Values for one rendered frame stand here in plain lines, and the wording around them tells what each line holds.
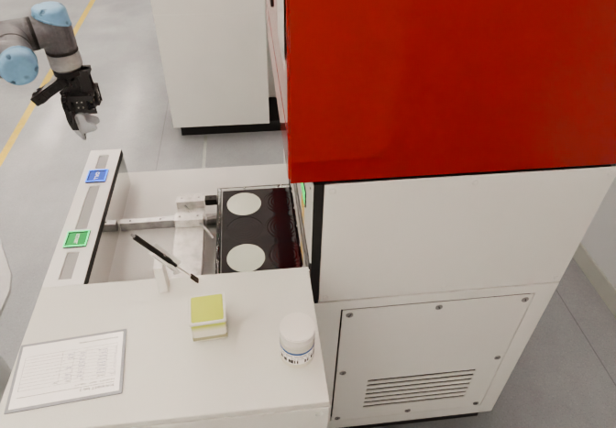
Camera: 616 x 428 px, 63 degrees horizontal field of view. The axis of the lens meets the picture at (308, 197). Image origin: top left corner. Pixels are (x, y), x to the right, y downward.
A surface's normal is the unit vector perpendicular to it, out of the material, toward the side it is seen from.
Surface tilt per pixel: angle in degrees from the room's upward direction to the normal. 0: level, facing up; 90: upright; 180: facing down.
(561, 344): 0
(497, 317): 90
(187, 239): 0
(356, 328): 90
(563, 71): 90
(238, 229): 0
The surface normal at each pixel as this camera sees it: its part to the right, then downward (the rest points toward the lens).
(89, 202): 0.02, -0.76
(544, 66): 0.12, 0.65
